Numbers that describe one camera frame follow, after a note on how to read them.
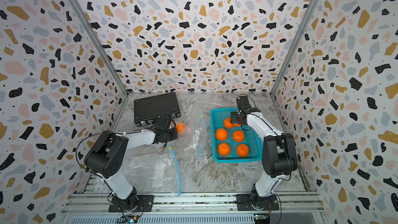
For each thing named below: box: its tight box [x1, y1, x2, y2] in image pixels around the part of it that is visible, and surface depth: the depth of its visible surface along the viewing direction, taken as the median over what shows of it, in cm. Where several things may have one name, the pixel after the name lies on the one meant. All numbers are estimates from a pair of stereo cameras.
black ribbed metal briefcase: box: [133, 91, 181, 127], surface depth 108 cm
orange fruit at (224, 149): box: [217, 142, 231, 157], surface depth 89 cm
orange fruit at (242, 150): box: [236, 143, 250, 158], surface depth 89 cm
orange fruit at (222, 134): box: [215, 128, 229, 142], surface depth 94 cm
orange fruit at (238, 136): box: [233, 130, 245, 143], surface depth 95 cm
